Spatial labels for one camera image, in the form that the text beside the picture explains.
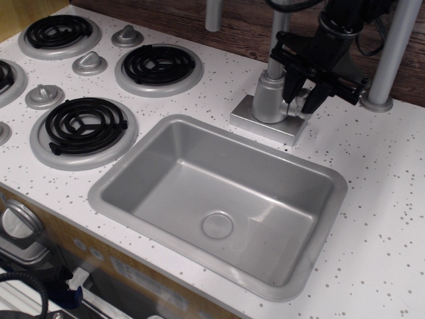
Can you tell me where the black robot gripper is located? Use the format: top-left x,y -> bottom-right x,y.
270,13 -> 370,114

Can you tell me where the silver faucet lever handle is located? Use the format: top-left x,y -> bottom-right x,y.
280,88 -> 311,120

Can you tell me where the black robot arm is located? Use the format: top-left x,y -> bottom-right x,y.
270,1 -> 392,115

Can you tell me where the silver toy faucet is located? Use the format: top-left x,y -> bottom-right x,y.
205,0 -> 309,147

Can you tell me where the grey support pole with base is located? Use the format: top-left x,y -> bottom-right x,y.
360,0 -> 422,113

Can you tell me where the grey toy sink basin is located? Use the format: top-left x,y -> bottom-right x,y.
88,115 -> 347,302

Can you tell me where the back right stove burner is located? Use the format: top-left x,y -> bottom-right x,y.
114,44 -> 203,98

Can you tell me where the silver stove knob top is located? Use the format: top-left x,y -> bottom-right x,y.
111,25 -> 144,48

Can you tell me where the silver stove knob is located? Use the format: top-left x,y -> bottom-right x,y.
111,25 -> 144,48
25,84 -> 64,110
72,51 -> 108,76

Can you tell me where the silver stove knob middle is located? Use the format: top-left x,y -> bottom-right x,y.
72,51 -> 108,76

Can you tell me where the front right stove burner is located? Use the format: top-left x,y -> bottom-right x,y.
30,98 -> 138,171

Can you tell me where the back left stove burner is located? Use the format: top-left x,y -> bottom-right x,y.
18,15 -> 102,60

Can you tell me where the silver stove knob lower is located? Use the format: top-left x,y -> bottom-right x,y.
25,84 -> 64,110

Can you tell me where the left edge stove burner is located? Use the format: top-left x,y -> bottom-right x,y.
1,60 -> 27,107

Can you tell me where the silver stove knob left edge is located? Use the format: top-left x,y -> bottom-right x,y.
0,122 -> 12,146

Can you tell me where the blue clamp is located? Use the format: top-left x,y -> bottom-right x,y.
64,286 -> 84,308

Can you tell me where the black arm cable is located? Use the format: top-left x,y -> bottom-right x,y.
355,16 -> 388,57

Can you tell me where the silver oven door handle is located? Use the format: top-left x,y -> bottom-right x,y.
1,199 -> 44,249

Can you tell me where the black cable bottom left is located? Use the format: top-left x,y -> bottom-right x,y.
0,270 -> 51,315

